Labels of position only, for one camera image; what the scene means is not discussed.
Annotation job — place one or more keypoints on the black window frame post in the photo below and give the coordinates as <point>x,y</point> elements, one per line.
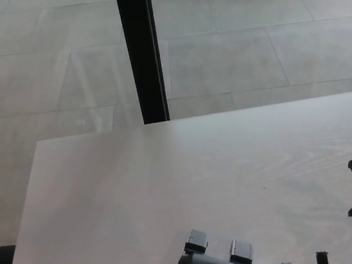
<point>141,51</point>

